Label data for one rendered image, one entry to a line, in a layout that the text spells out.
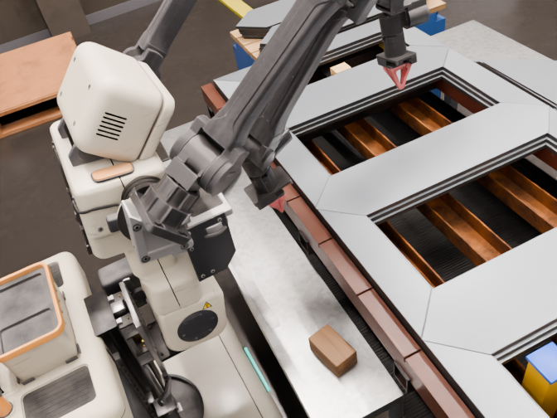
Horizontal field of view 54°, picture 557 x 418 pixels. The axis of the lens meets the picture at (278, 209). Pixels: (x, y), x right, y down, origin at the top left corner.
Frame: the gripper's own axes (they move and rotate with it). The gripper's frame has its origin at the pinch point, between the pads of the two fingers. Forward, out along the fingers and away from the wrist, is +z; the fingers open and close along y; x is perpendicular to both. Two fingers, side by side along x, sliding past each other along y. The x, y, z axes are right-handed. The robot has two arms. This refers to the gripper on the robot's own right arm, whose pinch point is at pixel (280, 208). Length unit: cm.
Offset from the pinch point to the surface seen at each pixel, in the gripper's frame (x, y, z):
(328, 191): -3.4, -13.4, 8.2
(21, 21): -388, 66, 56
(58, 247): -132, 90, 71
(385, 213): 10.0, -21.2, 11.9
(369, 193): 3.1, -21.3, 10.0
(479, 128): -1, -59, 19
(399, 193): 7.6, -27.3, 11.5
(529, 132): 8, -68, 21
